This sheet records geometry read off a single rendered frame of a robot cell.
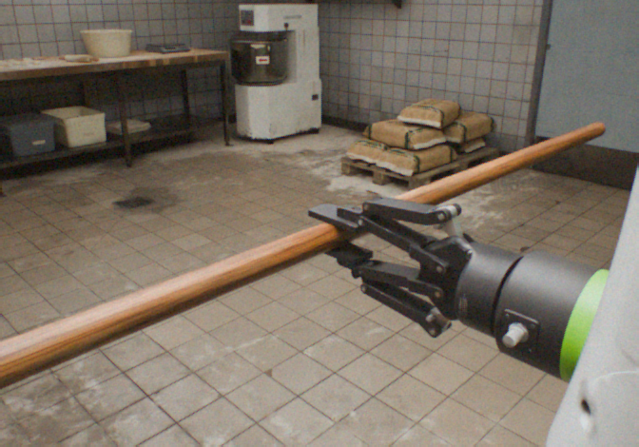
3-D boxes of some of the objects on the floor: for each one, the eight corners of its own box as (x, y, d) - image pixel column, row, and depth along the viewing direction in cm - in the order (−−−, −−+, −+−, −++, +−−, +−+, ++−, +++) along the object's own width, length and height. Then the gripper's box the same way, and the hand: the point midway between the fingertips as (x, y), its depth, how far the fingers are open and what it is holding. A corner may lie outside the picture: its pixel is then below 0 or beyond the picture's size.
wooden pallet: (417, 196, 421) (419, 178, 416) (339, 174, 474) (340, 157, 469) (498, 165, 500) (500, 148, 495) (423, 147, 553) (424, 133, 548)
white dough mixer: (258, 149, 548) (252, 5, 501) (222, 139, 587) (213, 4, 540) (324, 133, 609) (324, 4, 562) (288, 125, 648) (285, 3, 601)
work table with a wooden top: (-6, 198, 418) (-33, 74, 386) (-37, 175, 471) (-63, 65, 439) (234, 145, 563) (229, 51, 531) (189, 132, 616) (183, 47, 584)
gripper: (505, 223, 43) (291, 163, 58) (484, 398, 48) (294, 299, 64) (548, 200, 48) (340, 149, 63) (524, 359, 53) (338, 277, 69)
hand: (339, 233), depth 61 cm, fingers closed on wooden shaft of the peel, 3 cm apart
